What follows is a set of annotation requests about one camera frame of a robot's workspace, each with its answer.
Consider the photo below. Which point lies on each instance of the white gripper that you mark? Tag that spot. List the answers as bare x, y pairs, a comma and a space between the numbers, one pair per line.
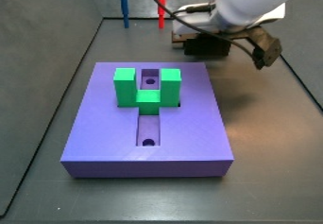
233, 15

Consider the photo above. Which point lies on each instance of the brown T-shaped block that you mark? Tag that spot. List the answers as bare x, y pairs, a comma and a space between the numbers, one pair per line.
177, 40

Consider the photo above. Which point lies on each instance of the red hexagonal peg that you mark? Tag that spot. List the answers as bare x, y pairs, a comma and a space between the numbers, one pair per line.
160, 13

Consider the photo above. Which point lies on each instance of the blue round peg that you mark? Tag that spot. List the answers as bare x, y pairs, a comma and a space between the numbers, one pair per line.
124, 11

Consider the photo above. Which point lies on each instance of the green U-shaped block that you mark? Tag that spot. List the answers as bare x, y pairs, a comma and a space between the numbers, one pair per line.
148, 100

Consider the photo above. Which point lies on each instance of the purple base block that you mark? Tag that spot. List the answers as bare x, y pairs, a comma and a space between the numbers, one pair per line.
114, 143

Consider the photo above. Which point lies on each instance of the black angle bracket fixture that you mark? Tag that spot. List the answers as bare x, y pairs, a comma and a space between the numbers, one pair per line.
204, 45

